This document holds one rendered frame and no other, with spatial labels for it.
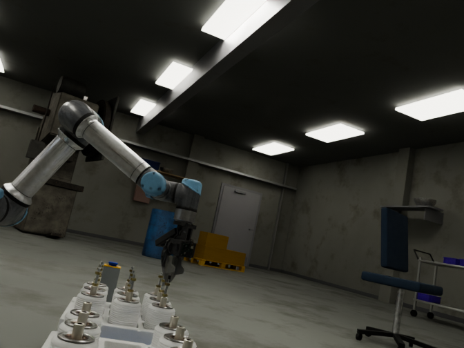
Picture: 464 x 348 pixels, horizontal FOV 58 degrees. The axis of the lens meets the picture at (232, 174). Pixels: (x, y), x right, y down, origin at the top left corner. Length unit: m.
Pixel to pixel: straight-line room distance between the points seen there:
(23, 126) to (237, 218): 6.03
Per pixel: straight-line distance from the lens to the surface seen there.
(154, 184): 1.34
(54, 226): 7.91
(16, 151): 11.13
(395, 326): 3.59
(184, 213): 1.46
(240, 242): 12.14
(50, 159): 1.63
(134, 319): 1.49
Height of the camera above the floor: 0.50
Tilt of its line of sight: 9 degrees up
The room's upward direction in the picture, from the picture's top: 12 degrees clockwise
